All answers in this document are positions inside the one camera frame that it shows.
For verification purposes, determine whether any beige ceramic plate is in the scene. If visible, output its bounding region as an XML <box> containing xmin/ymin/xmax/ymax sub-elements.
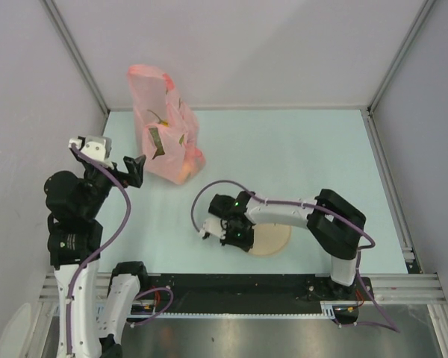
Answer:
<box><xmin>249</xmin><ymin>224</ymin><xmax>292</xmax><ymax>257</ymax></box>

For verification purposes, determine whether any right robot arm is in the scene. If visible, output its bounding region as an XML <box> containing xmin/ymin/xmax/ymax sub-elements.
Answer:
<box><xmin>199</xmin><ymin>189</ymin><xmax>367</xmax><ymax>299</ymax></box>

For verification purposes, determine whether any purple cable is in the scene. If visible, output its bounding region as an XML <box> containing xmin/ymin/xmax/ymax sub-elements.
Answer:
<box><xmin>65</xmin><ymin>145</ymin><xmax>175</xmax><ymax>355</ymax></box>
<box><xmin>191</xmin><ymin>180</ymin><xmax>401</xmax><ymax>333</ymax></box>

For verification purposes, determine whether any pink plastic bag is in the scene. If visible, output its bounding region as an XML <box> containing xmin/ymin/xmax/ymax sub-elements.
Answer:
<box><xmin>126</xmin><ymin>65</ymin><xmax>205</xmax><ymax>185</ymax></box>

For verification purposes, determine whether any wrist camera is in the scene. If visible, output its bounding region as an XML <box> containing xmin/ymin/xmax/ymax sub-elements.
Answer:
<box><xmin>68</xmin><ymin>136</ymin><xmax>113</xmax><ymax>168</ymax></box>
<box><xmin>199</xmin><ymin>217</ymin><xmax>226</xmax><ymax>239</ymax></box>

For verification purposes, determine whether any aluminium frame rail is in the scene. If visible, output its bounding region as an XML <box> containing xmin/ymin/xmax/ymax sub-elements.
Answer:
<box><xmin>39</xmin><ymin>273</ymin><xmax>446</xmax><ymax>304</ymax></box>

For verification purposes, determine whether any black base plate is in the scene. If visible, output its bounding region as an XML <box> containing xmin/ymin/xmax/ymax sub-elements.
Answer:
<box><xmin>147</xmin><ymin>274</ymin><xmax>373</xmax><ymax>315</ymax></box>

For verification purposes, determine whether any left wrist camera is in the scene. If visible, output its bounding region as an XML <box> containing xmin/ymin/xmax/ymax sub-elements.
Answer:
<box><xmin>68</xmin><ymin>136</ymin><xmax>113</xmax><ymax>168</ymax></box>

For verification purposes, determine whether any white cable duct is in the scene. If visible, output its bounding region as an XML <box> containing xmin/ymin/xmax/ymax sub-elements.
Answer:
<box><xmin>52</xmin><ymin>301</ymin><xmax>359</xmax><ymax>321</ymax></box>

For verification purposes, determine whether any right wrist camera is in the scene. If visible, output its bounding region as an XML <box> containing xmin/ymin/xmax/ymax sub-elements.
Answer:
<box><xmin>199</xmin><ymin>217</ymin><xmax>226</xmax><ymax>239</ymax></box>

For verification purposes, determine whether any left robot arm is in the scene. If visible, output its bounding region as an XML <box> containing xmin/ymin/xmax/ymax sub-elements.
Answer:
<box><xmin>44</xmin><ymin>156</ymin><xmax>150</xmax><ymax>357</ymax></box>

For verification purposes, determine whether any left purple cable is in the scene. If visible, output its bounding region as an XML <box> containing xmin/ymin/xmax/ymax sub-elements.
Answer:
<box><xmin>65</xmin><ymin>145</ymin><xmax>175</xmax><ymax>355</ymax></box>

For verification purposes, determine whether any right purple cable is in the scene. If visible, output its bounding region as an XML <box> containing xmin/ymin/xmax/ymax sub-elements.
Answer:
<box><xmin>191</xmin><ymin>180</ymin><xmax>401</xmax><ymax>333</ymax></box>

